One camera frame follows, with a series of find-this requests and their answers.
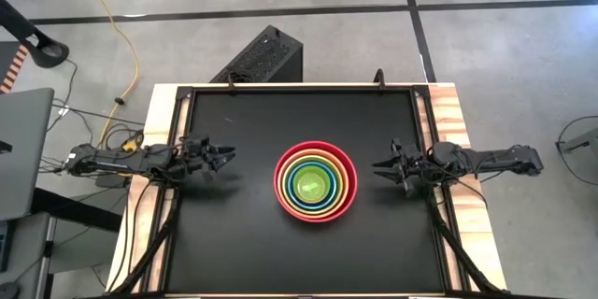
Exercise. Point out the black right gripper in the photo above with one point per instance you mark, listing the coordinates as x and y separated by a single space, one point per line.
407 163

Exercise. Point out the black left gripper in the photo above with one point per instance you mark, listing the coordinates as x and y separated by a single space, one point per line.
196 156

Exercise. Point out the blue bowl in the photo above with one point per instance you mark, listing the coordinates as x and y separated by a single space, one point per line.
290 191

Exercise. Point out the small dark green bowl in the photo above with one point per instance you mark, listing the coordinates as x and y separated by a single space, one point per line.
310 186

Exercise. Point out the lime green bowl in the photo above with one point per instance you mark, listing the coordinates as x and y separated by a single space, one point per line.
292 201

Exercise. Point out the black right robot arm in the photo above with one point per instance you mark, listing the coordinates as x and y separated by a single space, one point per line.
486 159

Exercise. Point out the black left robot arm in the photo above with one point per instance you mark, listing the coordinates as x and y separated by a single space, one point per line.
117 161

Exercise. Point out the large red bowl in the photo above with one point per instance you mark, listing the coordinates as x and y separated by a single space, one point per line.
280 196

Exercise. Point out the large orange bowl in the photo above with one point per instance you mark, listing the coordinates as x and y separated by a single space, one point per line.
285 201

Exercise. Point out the yellow plug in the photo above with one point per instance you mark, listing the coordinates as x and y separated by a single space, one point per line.
133 145

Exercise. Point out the black table mat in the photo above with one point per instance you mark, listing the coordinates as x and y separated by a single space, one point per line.
261 252

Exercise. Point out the black computer tower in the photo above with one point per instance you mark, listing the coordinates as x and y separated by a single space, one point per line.
266 58

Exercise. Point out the grey laptop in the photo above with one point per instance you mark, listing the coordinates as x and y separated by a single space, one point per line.
21 149

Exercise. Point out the black curved stand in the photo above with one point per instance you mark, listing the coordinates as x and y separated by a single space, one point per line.
32 39

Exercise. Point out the orange black striped strip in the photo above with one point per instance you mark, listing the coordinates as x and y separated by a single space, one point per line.
14 67

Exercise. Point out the black table frame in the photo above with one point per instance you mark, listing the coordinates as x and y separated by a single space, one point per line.
439 243

